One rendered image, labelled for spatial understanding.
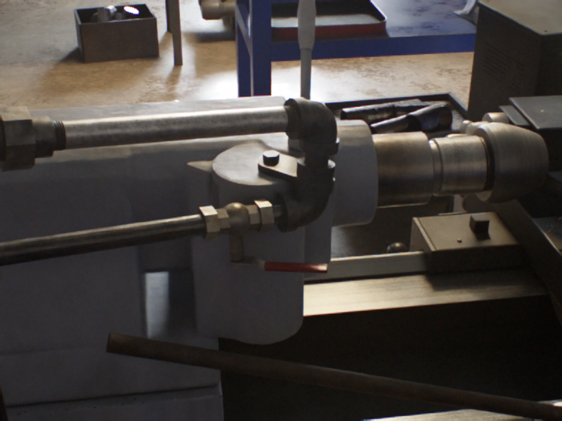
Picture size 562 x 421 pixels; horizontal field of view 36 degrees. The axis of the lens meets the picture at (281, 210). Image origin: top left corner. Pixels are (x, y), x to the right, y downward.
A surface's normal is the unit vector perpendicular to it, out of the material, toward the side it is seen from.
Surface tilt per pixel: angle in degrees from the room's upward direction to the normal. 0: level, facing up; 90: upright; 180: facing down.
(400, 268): 45
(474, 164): 65
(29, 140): 56
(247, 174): 0
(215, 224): 60
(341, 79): 0
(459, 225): 0
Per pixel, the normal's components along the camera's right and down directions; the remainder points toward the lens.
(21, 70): 0.00, -0.88
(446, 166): 0.14, 0.06
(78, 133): 0.46, -0.02
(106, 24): 0.29, 0.47
